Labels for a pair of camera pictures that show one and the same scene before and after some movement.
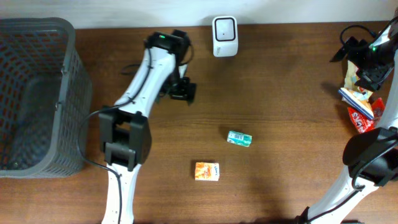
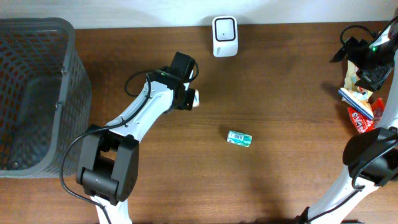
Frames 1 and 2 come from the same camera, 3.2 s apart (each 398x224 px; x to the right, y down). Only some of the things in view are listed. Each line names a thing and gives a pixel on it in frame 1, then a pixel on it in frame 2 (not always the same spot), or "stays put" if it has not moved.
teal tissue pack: [239, 138] stays put
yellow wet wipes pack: [354, 96] stays put
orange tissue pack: [206, 171] to [196, 99]
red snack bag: [362, 121] stays put
